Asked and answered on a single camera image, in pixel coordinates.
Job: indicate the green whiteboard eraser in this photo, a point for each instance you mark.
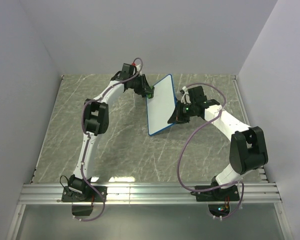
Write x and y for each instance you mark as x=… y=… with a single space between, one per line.
x=150 y=92

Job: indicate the aluminium right side rail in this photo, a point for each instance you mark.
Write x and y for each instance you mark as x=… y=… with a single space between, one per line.
x=261 y=170

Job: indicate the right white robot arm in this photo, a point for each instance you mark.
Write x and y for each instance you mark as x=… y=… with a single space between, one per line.
x=248 y=149

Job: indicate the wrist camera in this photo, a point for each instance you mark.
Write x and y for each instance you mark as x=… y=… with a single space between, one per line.
x=197 y=95
x=127 y=71

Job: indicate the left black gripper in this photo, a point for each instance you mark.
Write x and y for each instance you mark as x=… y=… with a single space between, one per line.
x=145 y=88

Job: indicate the aluminium rail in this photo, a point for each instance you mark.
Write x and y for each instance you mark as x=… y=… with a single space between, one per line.
x=261 y=170
x=162 y=193

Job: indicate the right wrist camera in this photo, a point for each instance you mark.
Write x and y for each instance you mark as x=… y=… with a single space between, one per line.
x=197 y=95

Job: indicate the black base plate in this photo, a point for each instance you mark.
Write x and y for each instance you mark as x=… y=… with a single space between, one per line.
x=71 y=196
x=218 y=195

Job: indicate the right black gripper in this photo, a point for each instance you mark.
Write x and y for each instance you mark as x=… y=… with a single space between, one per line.
x=176 y=116

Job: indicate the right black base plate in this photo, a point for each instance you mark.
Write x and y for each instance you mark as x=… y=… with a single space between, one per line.
x=218 y=195

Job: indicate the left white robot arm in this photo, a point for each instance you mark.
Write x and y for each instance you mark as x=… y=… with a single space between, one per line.
x=95 y=121

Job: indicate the aluminium front rail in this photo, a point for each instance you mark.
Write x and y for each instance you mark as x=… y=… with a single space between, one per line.
x=162 y=193

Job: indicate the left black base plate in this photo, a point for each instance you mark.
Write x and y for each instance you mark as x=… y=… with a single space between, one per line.
x=71 y=196

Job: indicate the blue framed whiteboard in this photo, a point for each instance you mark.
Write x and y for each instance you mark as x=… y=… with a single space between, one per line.
x=161 y=106

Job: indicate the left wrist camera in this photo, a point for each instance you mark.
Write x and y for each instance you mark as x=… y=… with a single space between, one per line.
x=127 y=71

